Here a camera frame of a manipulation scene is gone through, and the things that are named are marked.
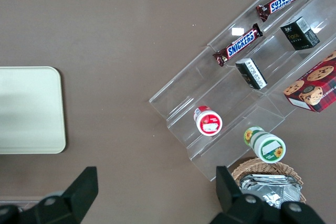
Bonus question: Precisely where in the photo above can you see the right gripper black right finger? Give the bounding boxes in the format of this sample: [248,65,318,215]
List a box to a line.
[209,165,284,224]

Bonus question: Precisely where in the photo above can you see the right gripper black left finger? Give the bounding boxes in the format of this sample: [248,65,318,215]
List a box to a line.
[19,166,99,224]

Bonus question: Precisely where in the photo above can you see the light tan wicker basket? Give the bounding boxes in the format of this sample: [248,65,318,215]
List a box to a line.
[230,157,307,209]

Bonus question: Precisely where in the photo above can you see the cream rectangular serving tray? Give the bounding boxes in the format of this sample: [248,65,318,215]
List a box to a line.
[0,66,67,155]

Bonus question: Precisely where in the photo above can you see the aluminium foil container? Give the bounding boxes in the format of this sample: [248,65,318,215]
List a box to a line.
[240,173,302,210]

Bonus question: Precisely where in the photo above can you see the green white yoghurt cup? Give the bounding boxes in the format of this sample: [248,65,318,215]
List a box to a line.
[243,126,286,163]

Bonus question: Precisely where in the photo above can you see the red white yoghurt cup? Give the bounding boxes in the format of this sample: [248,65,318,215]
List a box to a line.
[193,105,223,136]

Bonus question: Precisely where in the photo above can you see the clear acrylic stepped stand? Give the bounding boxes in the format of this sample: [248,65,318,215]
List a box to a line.
[149,0,336,182]

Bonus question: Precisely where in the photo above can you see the small black carton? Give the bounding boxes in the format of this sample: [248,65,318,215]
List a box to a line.
[235,58,268,90]
[280,16,320,51]

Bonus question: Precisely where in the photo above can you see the red tartan cookie box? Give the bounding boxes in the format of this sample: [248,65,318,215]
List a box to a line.
[282,50,336,113]

